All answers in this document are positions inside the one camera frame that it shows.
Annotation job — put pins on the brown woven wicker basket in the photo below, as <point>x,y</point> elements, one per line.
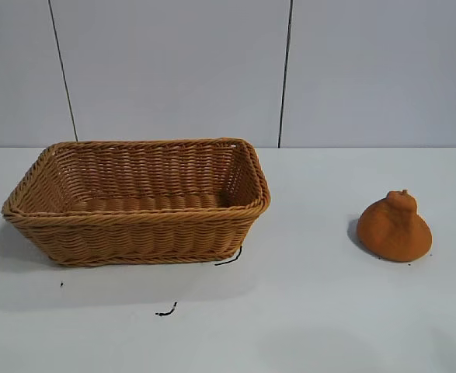
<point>142,229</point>

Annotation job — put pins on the short black thread scrap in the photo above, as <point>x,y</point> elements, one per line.
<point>167,311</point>

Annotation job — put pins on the bumpy orange fruit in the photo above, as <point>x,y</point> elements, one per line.
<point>394,233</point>

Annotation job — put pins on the long black thread scrap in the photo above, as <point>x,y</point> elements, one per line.
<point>229,261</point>

